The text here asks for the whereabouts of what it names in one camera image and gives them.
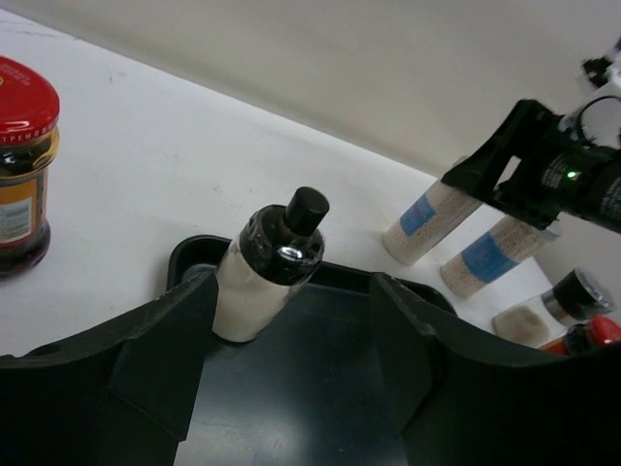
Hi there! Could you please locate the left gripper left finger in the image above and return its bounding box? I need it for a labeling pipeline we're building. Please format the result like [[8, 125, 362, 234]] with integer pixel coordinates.
[[1, 273, 218, 465]]

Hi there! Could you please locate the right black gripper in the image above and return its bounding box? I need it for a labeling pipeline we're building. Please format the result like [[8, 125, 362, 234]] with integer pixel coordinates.
[[441, 96, 620, 226]]

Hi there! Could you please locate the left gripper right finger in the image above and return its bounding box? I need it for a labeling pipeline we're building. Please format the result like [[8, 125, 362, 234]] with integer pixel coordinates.
[[370, 273, 620, 465]]

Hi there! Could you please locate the silver lid blue label jar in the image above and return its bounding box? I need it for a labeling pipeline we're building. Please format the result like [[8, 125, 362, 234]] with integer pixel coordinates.
[[382, 180, 482, 266]]

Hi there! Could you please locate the black top grinder bottle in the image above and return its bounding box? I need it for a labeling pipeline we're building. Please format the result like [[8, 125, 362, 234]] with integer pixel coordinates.
[[492, 268, 617, 349]]

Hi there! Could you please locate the black cap salt bottle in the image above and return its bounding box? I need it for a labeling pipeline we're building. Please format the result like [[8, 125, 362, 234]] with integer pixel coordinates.
[[212, 186, 330, 343]]

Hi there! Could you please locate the red lid sauce jar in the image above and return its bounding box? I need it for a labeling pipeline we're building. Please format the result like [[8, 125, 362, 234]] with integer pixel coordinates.
[[1, 56, 60, 280]]

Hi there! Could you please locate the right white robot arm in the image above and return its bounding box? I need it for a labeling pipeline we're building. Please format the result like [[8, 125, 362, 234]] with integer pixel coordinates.
[[441, 99, 620, 233]]

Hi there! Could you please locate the black plastic tray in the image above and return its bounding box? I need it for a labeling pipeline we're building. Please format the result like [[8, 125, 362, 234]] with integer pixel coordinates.
[[166, 235, 457, 466]]

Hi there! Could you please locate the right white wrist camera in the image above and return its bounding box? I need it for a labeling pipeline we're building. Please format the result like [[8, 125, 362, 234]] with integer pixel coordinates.
[[581, 39, 620, 88]]

